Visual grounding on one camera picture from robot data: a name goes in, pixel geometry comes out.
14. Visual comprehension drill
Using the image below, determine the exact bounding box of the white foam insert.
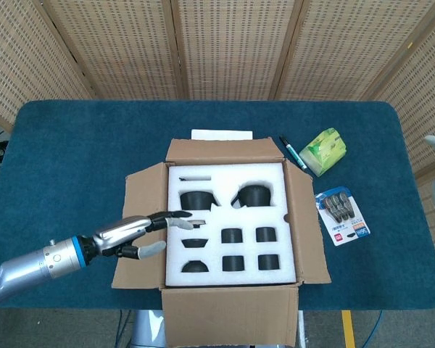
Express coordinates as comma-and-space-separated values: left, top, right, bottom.
165, 162, 299, 288

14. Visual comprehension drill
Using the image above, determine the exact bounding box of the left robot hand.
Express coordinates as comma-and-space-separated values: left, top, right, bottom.
80, 210, 196, 268

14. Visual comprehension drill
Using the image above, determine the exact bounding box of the black dome lid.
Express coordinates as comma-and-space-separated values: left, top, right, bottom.
181, 260, 210, 274

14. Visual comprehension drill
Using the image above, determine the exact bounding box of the black green marker pen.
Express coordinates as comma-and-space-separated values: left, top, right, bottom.
278, 136, 308, 171

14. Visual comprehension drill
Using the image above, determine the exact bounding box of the woven folding screen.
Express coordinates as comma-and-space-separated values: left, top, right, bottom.
0, 0, 435, 200

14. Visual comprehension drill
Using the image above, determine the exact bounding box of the blue floor cable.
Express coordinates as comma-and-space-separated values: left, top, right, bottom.
116, 310, 132, 348
362, 310, 385, 348

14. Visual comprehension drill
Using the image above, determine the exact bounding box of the green tissue pack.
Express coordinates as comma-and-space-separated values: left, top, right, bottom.
298, 127, 348, 178

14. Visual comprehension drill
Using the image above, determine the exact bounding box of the blue table mat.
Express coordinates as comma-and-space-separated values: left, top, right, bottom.
0, 100, 435, 312

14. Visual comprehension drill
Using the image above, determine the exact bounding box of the blue blister card with clips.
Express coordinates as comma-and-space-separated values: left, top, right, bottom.
315, 186, 371, 247

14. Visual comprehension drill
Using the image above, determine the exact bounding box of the small black cup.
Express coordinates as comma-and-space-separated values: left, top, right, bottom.
220, 228, 244, 244
257, 254, 280, 271
255, 227, 278, 243
222, 255, 245, 273

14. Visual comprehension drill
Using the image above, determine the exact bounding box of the yellow floor tape strip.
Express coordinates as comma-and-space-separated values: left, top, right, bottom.
341, 310, 357, 348

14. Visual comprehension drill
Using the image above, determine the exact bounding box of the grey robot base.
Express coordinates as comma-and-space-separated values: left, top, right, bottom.
130, 310, 165, 348

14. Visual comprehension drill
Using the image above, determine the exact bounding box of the black bowl-shaped saucer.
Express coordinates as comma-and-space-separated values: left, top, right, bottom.
181, 237, 209, 250

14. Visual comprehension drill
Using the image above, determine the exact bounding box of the white paper sheet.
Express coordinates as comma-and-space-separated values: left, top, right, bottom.
191, 129, 254, 141

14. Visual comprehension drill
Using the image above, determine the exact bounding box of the metal table leg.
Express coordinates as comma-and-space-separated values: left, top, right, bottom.
297, 310, 307, 348

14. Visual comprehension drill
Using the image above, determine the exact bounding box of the red cardboard box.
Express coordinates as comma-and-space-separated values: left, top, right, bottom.
111, 136, 332, 348

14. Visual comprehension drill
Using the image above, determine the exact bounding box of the black teapot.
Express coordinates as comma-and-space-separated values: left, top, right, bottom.
231, 183, 273, 210

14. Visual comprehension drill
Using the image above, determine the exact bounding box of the black pitcher cup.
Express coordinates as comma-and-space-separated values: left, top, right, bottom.
180, 191, 220, 212

